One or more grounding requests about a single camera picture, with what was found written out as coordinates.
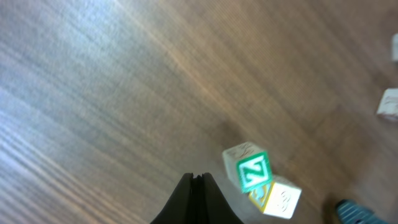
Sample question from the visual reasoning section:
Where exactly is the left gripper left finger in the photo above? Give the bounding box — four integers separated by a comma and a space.
151, 173, 193, 224

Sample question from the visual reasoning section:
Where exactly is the plain block red side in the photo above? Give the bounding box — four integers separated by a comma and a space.
376, 88, 398, 121

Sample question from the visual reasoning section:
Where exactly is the plain block yellow side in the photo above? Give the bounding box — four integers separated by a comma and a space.
248, 175, 302, 220

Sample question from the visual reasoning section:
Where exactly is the blue-top wooden block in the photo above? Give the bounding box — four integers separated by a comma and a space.
335, 199, 387, 224

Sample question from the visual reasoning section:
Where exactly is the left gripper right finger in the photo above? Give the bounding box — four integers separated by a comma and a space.
194, 173, 243, 224

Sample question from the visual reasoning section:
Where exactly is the green Z wooden block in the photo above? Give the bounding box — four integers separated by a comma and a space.
222, 142, 272, 194

